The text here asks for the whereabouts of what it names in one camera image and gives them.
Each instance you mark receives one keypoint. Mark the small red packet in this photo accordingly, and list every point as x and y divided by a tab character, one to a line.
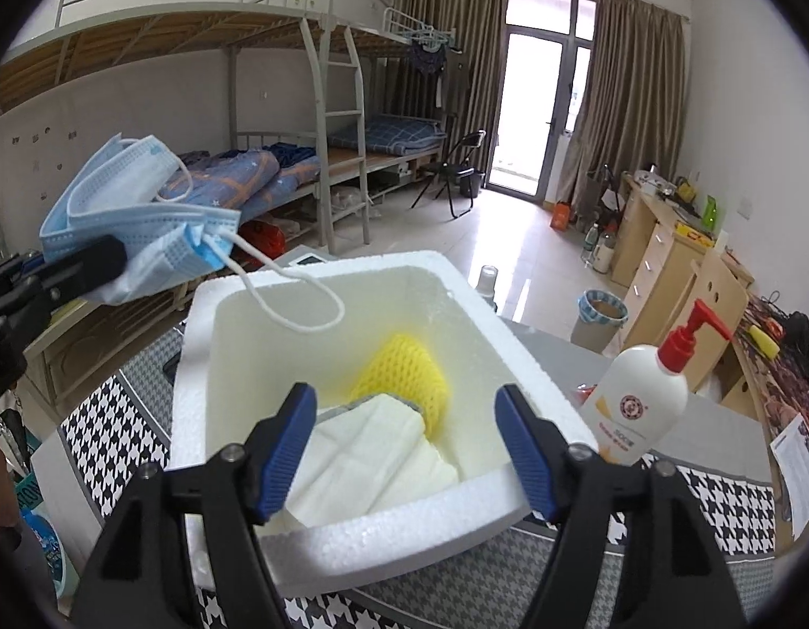
586	393

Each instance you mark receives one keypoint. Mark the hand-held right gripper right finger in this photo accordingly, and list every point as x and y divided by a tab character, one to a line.
532	452

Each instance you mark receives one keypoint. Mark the red plastic bag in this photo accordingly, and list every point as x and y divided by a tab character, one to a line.
260	239

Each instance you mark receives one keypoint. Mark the green packet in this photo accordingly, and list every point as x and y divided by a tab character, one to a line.
711	209

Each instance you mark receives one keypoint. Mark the white foam box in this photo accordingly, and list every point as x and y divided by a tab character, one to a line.
404	537

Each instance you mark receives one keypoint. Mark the brown curtain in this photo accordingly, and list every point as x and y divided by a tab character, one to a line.
443	6
630	98

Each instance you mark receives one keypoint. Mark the houndstooth tablecloth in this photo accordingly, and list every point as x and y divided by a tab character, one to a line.
725	504

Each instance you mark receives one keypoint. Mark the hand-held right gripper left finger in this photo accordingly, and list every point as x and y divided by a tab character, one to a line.
286	452

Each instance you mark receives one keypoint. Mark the black folding chair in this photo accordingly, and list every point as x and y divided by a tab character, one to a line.
453	170

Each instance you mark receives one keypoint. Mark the trash bin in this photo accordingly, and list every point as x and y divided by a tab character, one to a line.
597	327

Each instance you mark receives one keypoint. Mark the hanging dark blue garment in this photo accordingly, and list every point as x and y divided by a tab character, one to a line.
425	57

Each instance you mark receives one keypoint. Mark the metal bunk bed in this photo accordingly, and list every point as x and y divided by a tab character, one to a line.
378	33
148	33

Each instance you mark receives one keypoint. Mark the hanging dark grey garment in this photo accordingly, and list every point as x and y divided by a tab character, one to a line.
451	78

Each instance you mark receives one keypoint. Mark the water bottle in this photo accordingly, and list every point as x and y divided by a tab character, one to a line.
591	247

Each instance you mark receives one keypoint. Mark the white cloth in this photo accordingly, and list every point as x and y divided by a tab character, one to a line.
365	452

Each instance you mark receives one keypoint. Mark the white lotion pump bottle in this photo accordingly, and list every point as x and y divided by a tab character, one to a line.
640	399

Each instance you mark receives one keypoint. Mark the orange bag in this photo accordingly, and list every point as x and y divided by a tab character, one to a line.
561	216

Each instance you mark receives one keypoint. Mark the blue plaid bedding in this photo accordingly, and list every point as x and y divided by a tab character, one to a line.
388	133

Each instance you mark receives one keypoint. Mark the wooden desk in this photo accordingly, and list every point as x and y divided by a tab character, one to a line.
653	275

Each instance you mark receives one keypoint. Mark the blue face mask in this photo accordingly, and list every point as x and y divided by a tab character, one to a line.
122	209

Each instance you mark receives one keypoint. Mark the glass balcony door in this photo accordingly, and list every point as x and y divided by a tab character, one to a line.
535	92

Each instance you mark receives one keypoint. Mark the blue printed bag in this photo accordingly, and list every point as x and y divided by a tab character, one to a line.
47	537

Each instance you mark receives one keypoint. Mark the printed paper sheets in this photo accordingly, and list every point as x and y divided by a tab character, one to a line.
801	465

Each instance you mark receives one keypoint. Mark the yellow item on desk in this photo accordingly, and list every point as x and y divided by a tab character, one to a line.
763	339

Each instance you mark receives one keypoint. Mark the white bed ladder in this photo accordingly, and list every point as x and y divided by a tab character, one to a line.
342	118

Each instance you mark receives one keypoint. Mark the grey table cover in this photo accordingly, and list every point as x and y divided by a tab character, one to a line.
725	432

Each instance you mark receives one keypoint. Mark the blue orange quilt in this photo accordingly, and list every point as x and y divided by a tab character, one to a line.
247	173

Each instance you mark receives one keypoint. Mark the white floor scale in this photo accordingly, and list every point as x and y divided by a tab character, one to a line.
311	257

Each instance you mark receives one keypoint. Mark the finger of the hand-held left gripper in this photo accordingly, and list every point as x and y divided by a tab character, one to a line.
83	272

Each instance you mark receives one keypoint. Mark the yellow foam net sleeve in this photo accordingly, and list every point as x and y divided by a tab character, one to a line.
404	373

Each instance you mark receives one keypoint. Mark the clear plastic bottle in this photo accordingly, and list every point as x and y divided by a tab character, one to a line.
488	282

